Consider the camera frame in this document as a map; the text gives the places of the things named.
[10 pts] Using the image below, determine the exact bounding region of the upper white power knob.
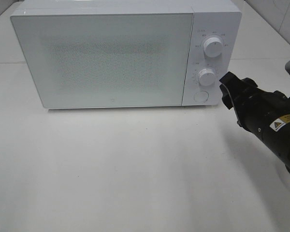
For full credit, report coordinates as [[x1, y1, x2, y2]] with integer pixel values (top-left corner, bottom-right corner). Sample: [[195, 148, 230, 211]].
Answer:
[[203, 35, 223, 58]]

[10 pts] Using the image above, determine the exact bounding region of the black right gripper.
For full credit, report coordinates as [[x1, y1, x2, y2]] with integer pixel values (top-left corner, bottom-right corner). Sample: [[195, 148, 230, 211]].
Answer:
[[219, 72, 284, 140]]

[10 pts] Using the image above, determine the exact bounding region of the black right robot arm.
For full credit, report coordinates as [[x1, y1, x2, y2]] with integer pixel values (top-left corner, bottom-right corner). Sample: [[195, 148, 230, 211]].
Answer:
[[220, 72, 290, 172]]

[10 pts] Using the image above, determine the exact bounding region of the round white door button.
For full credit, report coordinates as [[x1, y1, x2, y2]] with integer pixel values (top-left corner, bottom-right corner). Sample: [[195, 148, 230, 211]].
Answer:
[[194, 90, 209, 103]]

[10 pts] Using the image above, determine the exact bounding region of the white microwave oven body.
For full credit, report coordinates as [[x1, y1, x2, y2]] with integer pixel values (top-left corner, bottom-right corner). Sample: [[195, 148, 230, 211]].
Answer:
[[10, 0, 242, 106]]

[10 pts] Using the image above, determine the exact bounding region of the lower white timer knob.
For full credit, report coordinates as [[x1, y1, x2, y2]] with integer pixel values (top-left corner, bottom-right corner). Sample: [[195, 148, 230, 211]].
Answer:
[[198, 68, 217, 87]]

